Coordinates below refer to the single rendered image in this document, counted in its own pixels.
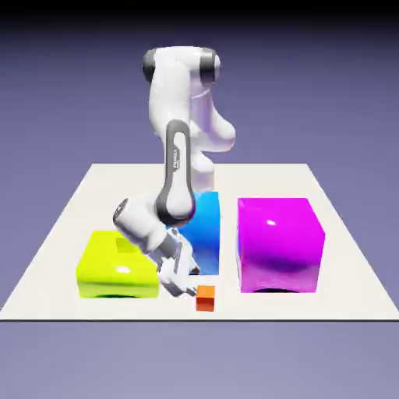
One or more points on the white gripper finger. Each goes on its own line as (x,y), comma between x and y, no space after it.
(194,270)
(190,291)

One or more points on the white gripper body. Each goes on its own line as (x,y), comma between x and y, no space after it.
(170,276)

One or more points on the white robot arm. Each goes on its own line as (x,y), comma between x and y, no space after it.
(170,93)

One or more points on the small orange cube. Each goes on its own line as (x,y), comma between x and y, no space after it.
(205,298)

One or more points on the large blue box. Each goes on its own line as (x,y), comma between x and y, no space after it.
(207,230)

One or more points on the large yellow box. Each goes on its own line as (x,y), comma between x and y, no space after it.
(109,274)

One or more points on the large magenta box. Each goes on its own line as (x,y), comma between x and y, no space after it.
(280,246)

